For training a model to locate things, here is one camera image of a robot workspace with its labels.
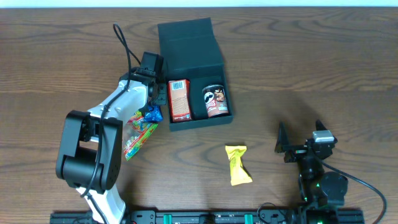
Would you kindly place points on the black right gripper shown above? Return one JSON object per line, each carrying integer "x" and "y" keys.
{"x": 283, "y": 147}

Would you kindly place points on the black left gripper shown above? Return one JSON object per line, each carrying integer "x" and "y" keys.
{"x": 154, "y": 95}

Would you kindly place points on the blue Oreo cookie pack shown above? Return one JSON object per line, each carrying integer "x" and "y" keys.
{"x": 153, "y": 114}

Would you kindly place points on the red wafer snack box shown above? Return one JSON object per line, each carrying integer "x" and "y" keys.
{"x": 178, "y": 100}

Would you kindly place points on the red Pringles can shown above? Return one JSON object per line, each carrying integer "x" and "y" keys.
{"x": 215, "y": 100}

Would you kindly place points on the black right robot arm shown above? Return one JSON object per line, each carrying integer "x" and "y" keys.
{"x": 322, "y": 192}

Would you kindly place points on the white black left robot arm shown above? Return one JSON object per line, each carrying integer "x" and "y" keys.
{"x": 91, "y": 146}

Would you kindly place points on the green Haribo gummy bag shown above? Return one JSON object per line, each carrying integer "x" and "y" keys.
{"x": 135, "y": 134}

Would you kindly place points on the black open gift box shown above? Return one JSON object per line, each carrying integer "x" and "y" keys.
{"x": 191, "y": 52}

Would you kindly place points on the yellow candy wrapper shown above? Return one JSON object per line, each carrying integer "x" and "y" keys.
{"x": 237, "y": 171}

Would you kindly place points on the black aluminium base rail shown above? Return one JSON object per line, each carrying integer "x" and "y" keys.
{"x": 241, "y": 217}

